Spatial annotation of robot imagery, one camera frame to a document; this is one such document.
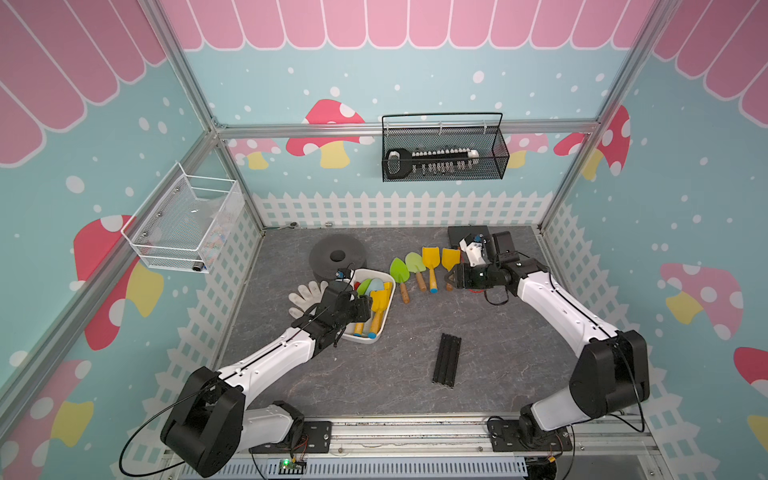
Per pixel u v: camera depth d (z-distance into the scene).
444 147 0.92
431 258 1.12
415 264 1.09
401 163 0.89
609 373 0.43
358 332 0.89
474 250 0.79
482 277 0.73
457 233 1.20
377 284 0.99
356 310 0.76
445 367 0.83
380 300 0.96
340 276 0.76
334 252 1.06
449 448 0.74
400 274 1.07
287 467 0.73
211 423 0.41
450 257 1.07
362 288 1.00
